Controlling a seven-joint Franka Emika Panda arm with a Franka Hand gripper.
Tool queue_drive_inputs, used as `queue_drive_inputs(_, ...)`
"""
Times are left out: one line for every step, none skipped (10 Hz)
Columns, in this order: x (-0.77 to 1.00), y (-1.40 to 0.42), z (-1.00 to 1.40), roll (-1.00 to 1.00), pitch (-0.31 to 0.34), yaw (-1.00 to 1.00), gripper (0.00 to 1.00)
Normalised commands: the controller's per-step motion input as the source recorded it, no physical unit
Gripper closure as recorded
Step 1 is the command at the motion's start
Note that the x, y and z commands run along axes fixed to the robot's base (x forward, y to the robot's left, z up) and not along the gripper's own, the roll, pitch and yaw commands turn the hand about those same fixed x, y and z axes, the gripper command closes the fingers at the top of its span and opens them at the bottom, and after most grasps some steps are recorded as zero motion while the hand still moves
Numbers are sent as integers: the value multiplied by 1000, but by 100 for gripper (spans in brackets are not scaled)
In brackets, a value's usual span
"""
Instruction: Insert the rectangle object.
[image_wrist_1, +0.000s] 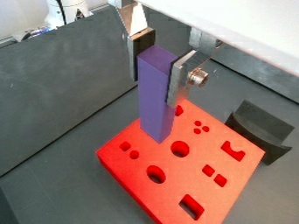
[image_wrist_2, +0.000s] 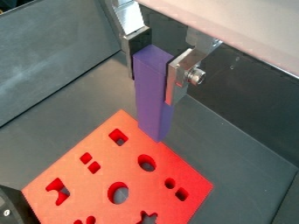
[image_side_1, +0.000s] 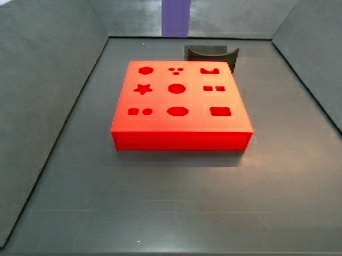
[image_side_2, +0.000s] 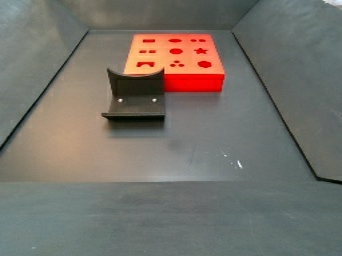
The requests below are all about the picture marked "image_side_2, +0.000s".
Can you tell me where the black curved holder stand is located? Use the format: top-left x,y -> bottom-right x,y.
101,69 -> 165,120

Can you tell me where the red shape sorter block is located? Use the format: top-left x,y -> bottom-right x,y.
124,34 -> 225,92

